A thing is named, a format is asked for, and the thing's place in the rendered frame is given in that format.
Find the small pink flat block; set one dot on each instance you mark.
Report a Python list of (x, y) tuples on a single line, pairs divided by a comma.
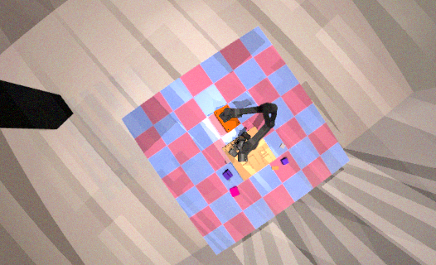
[(234, 191)]

